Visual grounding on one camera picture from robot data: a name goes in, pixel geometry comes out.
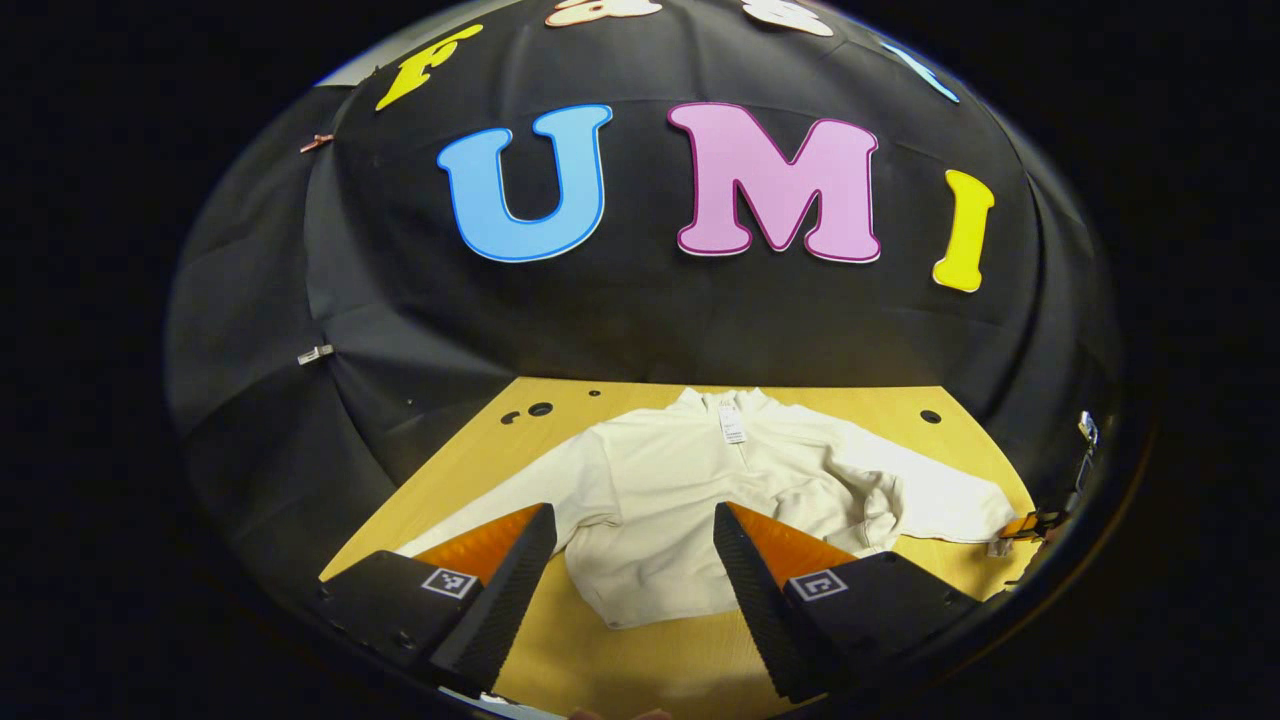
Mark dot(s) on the white cloth clip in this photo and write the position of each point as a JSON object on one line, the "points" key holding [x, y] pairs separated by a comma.
{"points": [[315, 354]]}

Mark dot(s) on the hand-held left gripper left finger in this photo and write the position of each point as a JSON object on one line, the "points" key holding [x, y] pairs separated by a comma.
{"points": [[510, 600]]}

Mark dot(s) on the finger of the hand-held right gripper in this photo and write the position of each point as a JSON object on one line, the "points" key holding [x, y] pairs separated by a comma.
{"points": [[1030, 523]]}

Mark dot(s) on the copper cloth clip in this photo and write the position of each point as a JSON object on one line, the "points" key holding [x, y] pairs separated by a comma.
{"points": [[318, 142]]}

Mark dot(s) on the white sweatshirt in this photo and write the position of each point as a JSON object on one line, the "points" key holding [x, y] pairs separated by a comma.
{"points": [[660, 500]]}

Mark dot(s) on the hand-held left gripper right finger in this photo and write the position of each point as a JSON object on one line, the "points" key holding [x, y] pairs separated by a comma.
{"points": [[750, 590]]}

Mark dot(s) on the black backdrop cloth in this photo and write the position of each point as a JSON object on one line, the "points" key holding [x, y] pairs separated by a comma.
{"points": [[650, 320]]}

